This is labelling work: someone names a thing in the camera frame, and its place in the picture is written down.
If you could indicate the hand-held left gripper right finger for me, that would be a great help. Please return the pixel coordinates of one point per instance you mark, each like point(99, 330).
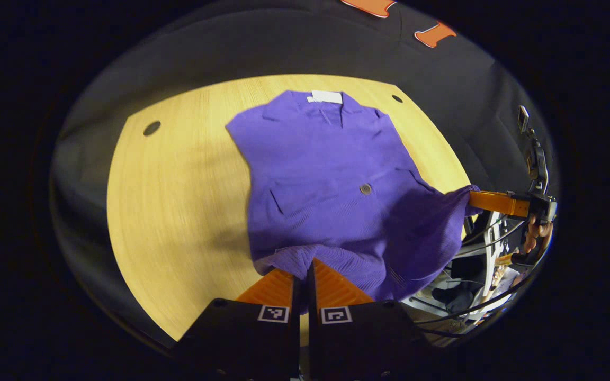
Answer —
point(358, 344)

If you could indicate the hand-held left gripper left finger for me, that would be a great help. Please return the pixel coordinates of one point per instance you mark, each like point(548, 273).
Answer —
point(247, 338)

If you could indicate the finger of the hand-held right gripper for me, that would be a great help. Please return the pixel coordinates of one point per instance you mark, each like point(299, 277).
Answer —
point(495, 202)

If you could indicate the purple knit cardigan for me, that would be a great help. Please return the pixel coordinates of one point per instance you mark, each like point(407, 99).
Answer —
point(326, 174)

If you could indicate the white desk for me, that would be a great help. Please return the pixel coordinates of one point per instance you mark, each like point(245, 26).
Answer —
point(492, 248)

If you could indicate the black backdrop cloth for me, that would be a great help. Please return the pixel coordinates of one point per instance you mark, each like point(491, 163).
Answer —
point(231, 47)

